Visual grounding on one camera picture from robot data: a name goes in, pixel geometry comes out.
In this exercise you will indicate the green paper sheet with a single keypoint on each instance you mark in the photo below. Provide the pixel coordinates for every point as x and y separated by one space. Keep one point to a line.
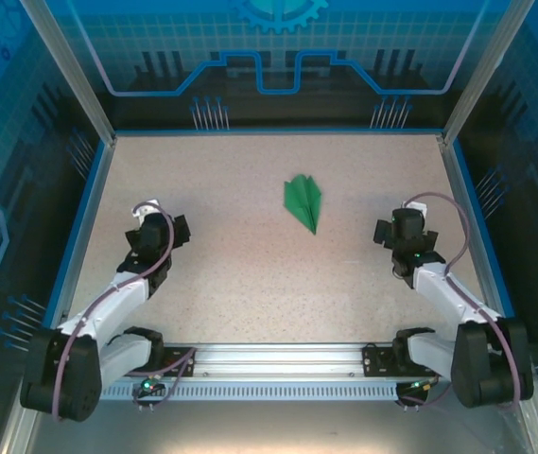
304 201

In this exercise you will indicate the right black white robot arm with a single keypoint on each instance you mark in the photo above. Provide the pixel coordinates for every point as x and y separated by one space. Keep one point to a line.
467 321

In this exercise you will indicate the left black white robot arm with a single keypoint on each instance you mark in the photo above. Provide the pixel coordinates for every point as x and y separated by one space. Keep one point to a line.
108 312

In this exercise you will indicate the left circuit board green light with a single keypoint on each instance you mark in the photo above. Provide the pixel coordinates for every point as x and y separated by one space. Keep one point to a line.
149 385

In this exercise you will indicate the circuit board green light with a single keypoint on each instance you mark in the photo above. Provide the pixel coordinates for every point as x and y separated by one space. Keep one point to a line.
421 385
149 385

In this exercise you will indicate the right circuit board green light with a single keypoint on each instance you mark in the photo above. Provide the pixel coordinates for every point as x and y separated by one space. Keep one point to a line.
421 385

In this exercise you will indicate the grey metal shelf panel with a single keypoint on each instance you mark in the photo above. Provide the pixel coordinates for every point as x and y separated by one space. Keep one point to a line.
268 425

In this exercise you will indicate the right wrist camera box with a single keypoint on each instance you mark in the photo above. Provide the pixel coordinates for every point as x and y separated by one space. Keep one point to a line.
416 208

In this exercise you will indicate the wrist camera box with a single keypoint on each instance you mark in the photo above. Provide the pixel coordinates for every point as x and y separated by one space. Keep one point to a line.
145 209
416 208

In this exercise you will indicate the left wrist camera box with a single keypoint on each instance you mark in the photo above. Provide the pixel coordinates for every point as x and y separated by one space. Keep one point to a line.
145 209

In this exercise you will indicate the right aluminium side rail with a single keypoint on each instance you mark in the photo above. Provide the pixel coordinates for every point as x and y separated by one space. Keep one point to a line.
464 203

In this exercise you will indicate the aluminium side rail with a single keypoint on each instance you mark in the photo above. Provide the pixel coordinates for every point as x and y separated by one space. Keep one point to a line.
464 203
88 227

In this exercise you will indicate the left aluminium side rail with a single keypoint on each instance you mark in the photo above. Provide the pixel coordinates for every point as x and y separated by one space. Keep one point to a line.
88 227

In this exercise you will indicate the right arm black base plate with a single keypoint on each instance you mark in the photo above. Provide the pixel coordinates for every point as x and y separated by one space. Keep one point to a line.
379 361

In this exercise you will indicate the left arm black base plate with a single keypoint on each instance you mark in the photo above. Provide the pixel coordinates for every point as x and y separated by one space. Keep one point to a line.
174 361

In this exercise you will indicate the aluminium mounting rail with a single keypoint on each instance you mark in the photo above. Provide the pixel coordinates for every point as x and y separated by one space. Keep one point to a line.
278 359

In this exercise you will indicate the right aluminium frame post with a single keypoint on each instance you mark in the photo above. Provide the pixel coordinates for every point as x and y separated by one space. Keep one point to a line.
483 71

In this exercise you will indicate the aluminium frame post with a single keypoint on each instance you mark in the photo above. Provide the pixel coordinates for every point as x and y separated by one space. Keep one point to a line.
483 71
74 71

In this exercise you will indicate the left aluminium frame post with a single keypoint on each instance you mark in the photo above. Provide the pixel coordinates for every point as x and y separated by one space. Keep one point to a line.
74 71

